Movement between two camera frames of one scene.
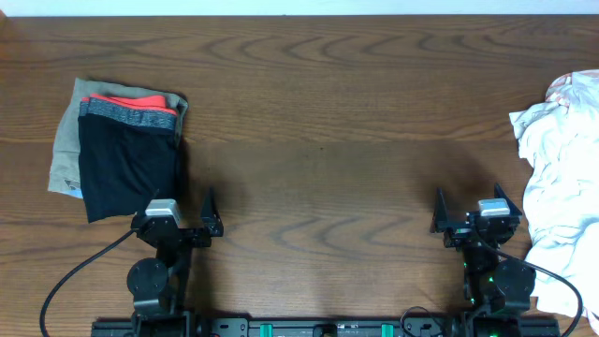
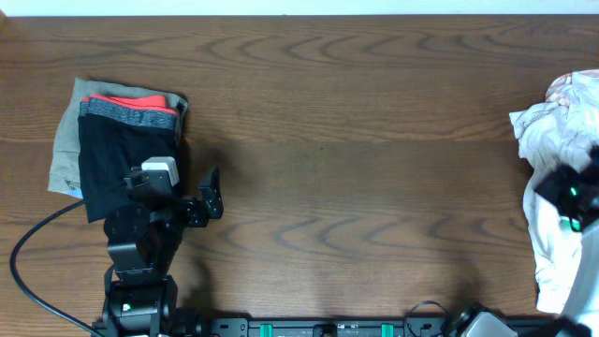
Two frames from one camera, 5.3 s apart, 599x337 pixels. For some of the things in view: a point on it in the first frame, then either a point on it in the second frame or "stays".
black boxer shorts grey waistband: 128,157 stays
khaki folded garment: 65,169 stays
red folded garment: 148,102 stays
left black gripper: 212,228 -> 211,208
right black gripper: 440,224 -> 552,187
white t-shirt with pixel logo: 561,203 stays
